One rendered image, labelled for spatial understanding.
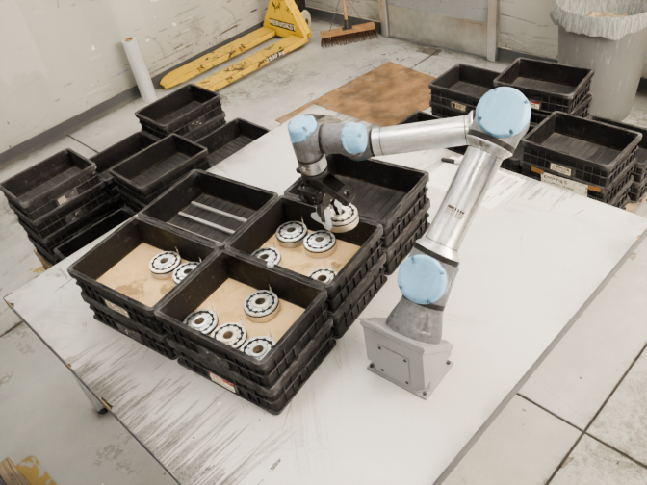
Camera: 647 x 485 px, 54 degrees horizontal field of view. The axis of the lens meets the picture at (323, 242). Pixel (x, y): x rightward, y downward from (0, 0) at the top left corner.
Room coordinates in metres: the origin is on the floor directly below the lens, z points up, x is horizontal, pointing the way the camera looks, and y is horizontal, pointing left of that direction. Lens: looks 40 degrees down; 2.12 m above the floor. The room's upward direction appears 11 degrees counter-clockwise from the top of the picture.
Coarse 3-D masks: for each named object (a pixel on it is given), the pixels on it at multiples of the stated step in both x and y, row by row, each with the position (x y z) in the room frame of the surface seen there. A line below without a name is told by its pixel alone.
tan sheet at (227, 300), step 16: (224, 288) 1.43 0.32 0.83; (240, 288) 1.42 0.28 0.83; (208, 304) 1.38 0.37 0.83; (224, 304) 1.36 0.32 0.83; (240, 304) 1.35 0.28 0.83; (288, 304) 1.31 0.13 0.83; (224, 320) 1.29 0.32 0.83; (272, 320) 1.26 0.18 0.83; (288, 320) 1.25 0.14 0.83; (256, 336) 1.21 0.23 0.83; (272, 336) 1.20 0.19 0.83
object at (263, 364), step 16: (240, 256) 1.45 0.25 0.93; (272, 272) 1.35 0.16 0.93; (320, 288) 1.25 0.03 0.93; (160, 304) 1.31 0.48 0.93; (320, 304) 1.20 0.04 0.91; (160, 320) 1.26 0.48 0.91; (176, 320) 1.23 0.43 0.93; (304, 320) 1.15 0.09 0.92; (192, 336) 1.18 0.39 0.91; (208, 336) 1.15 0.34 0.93; (288, 336) 1.10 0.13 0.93; (224, 352) 1.10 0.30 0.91; (240, 352) 1.08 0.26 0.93; (272, 352) 1.05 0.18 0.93; (256, 368) 1.03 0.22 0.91
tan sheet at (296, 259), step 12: (276, 240) 1.62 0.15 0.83; (336, 240) 1.56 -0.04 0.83; (288, 252) 1.54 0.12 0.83; (300, 252) 1.53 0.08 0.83; (336, 252) 1.50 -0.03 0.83; (348, 252) 1.49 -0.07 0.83; (288, 264) 1.49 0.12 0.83; (300, 264) 1.48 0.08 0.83; (312, 264) 1.47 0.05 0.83; (324, 264) 1.46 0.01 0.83; (336, 264) 1.45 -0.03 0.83
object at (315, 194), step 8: (296, 168) 1.45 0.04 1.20; (304, 176) 1.41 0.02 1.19; (312, 176) 1.39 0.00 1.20; (320, 176) 1.39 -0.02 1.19; (304, 184) 1.44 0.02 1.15; (312, 184) 1.43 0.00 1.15; (304, 192) 1.43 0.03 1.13; (312, 192) 1.41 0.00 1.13; (320, 192) 1.40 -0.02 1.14; (304, 200) 1.44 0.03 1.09; (312, 200) 1.42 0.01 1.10; (320, 200) 1.40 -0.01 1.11; (328, 200) 1.41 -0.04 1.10
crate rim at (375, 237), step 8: (288, 200) 1.69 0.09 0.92; (296, 200) 1.68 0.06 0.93; (248, 224) 1.59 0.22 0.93; (368, 224) 1.49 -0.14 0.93; (376, 224) 1.47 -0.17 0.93; (240, 232) 1.56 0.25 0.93; (376, 232) 1.44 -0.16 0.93; (232, 240) 1.53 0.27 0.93; (368, 240) 1.41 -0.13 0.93; (376, 240) 1.43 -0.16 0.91; (232, 248) 1.49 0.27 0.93; (360, 248) 1.38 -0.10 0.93; (368, 248) 1.39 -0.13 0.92; (248, 256) 1.44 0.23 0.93; (352, 256) 1.35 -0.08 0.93; (360, 256) 1.36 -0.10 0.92; (264, 264) 1.39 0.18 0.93; (352, 264) 1.33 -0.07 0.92; (288, 272) 1.34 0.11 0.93; (296, 272) 1.33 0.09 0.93; (344, 272) 1.30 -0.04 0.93; (312, 280) 1.29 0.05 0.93; (336, 280) 1.27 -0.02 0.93; (328, 288) 1.25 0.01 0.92; (336, 288) 1.26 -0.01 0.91
